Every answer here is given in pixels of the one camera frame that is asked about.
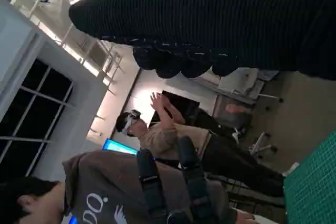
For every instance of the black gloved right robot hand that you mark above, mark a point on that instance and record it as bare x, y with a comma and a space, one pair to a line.
210, 14

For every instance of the small blue lit monitor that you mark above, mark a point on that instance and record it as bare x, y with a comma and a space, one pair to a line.
115, 146

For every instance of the black switched-off monitor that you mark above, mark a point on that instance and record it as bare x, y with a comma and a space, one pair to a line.
183, 106

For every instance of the grey office chair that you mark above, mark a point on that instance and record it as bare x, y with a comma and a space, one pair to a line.
263, 140

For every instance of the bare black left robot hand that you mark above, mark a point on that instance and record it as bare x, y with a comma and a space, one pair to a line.
151, 182

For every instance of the dark window with white frame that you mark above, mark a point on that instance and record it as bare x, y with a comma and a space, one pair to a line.
31, 119

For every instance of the green cutting mat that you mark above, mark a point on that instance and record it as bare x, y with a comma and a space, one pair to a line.
315, 187

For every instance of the person in black trousers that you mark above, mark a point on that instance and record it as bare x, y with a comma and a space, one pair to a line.
162, 137

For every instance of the person in light trousers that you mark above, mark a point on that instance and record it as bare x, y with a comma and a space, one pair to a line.
105, 176

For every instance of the white VR headset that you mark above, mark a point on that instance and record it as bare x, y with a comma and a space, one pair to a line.
128, 124

